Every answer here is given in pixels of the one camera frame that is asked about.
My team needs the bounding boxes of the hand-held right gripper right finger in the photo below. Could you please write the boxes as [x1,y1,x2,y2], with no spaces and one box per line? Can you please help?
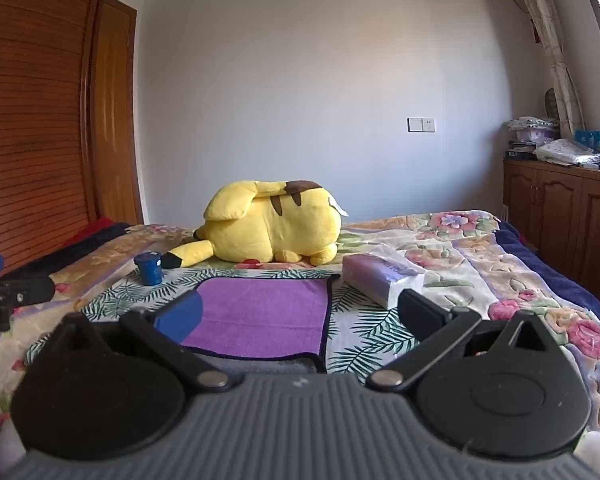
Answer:
[366,288,556,392]

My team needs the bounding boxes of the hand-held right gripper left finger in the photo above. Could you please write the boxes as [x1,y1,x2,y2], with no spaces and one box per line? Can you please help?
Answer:
[49,290,237,392]

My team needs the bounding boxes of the purple towel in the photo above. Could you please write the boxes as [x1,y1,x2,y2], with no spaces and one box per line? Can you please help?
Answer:
[180,273,342,361]

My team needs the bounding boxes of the tissue pack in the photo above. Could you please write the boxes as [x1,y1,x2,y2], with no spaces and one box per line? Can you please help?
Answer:
[341,253,427,311]

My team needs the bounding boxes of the small blue container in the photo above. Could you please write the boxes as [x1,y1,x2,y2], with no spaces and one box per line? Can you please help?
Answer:
[134,252,164,286]

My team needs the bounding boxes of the leaf print cloth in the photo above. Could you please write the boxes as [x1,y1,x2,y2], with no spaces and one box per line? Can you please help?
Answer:
[24,264,423,377]

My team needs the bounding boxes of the dark blue and red cloth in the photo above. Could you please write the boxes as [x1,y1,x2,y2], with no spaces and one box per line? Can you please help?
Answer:
[0,217,132,282]

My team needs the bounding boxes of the yellow plush toy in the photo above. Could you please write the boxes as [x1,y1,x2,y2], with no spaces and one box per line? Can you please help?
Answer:
[161,179,350,269]

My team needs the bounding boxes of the dark blue blanket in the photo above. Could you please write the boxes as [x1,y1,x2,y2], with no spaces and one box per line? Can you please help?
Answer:
[495,220,600,331]

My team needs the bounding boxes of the wooden slatted wardrobe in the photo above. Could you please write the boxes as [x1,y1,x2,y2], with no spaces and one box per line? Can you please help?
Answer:
[0,0,115,281]

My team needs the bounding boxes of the wooden cabinet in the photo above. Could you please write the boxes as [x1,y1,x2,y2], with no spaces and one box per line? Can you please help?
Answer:
[502,157,600,302]

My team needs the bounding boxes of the wooden door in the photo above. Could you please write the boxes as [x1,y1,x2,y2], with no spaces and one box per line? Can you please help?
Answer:
[89,0,146,227]

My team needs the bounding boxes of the stack of packaged goods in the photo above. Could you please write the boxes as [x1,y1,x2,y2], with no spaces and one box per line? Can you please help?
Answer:
[505,116,562,161]

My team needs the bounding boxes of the white plastic bag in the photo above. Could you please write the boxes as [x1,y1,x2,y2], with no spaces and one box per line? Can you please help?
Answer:
[533,138,600,166]

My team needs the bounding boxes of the patterned curtain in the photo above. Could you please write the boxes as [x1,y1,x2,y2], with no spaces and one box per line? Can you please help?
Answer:
[505,0,589,137]

